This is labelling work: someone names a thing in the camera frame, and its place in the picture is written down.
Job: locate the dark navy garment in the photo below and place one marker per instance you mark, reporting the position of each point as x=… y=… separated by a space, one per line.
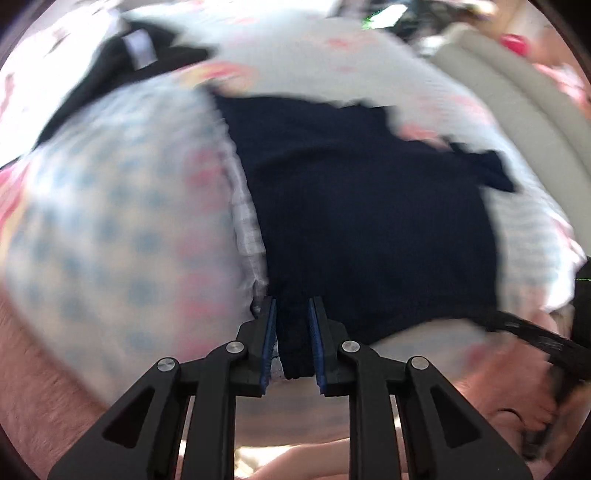
x=360 y=217

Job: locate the white blue checked garment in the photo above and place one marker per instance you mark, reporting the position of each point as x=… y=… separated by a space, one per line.
x=120 y=230

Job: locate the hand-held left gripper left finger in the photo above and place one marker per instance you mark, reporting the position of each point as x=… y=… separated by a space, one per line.
x=267 y=344

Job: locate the pink fuzzy blanket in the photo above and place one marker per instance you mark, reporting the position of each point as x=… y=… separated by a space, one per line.
x=41 y=378

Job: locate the black garment with white label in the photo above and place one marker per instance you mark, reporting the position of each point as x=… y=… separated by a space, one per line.
x=108 y=60

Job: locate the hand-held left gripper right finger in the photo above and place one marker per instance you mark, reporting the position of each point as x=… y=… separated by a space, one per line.
x=318 y=344

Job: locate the white pink printed bedsheet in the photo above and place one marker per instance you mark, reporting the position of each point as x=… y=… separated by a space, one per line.
x=332 y=64

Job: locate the red round object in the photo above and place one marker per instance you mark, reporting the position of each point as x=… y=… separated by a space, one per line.
x=513 y=44

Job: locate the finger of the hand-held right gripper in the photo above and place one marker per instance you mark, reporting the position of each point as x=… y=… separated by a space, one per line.
x=531 y=339

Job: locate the beige padded headboard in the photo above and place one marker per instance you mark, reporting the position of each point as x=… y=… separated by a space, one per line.
x=521 y=110

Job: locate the person's right hand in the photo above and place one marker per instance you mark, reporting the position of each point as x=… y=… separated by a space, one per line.
x=521 y=397

